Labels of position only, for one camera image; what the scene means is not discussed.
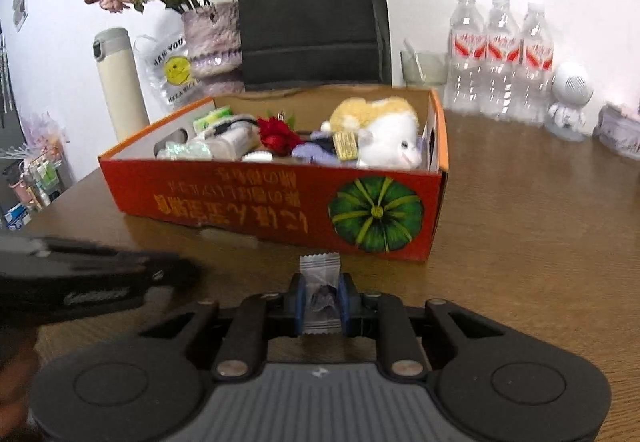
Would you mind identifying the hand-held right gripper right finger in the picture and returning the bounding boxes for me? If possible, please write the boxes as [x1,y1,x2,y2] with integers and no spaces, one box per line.
[338,273,505,379]

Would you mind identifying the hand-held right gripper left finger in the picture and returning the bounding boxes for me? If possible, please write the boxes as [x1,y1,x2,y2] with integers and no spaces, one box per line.
[140,273,306,380]

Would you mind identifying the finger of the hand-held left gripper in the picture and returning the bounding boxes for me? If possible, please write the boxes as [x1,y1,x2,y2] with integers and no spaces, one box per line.
[145,252,201,295]

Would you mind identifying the clear candy packet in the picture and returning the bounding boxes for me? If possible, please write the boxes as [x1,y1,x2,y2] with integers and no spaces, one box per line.
[298,253,342,335]

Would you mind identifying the red printed cardboard box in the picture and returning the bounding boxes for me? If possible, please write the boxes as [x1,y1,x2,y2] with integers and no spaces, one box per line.
[98,85,449,262]

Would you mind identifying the iridescent clear scrunchie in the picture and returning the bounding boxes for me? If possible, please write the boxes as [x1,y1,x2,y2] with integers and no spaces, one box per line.
[156,142,211,160]

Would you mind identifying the white plastic container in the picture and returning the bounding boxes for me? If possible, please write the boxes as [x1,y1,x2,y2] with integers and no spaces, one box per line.
[192,115,258,158]

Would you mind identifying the purple woven drawstring pouch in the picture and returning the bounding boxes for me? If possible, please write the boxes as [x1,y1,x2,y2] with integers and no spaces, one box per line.
[291,131,346,165]

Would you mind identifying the white and tan plush toy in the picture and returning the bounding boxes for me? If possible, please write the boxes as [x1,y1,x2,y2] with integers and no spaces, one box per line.
[320,96,422,169]

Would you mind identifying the wooden desktop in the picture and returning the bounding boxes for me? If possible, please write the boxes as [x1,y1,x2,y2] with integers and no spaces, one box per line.
[25,85,640,442]

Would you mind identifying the storage rack with toiletries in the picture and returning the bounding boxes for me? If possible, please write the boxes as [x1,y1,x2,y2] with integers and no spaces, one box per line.
[0,112,75,229]

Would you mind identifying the green and white packet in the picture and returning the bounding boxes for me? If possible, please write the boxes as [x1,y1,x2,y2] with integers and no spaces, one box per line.
[194,106,233,132]

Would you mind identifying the cream thermos bottle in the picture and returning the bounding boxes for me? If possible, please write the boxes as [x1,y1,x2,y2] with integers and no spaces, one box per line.
[93,27,151,142]

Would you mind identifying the clear smiley plastic bag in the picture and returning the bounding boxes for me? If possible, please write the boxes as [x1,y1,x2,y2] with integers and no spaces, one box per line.
[135,35,201,112]

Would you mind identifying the purple textured vase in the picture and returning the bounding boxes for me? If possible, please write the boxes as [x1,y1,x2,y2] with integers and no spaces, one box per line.
[181,1,246,96]

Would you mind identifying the glass cup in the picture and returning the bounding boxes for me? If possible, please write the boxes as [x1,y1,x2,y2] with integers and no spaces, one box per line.
[400,38,448,87]

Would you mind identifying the clear plastic water bottle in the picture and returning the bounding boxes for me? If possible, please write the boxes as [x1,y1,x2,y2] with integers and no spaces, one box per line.
[482,0,523,118]
[442,0,488,113]
[517,2,556,125]

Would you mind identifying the black paper bag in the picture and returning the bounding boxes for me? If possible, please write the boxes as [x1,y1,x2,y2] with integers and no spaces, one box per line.
[236,0,393,90]

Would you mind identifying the white robot figure speaker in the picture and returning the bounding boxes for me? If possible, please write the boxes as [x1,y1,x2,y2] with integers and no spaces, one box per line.
[544,62,595,142]

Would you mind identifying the white printed tin box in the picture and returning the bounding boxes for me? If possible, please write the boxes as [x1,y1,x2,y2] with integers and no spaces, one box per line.
[594,102,640,158]

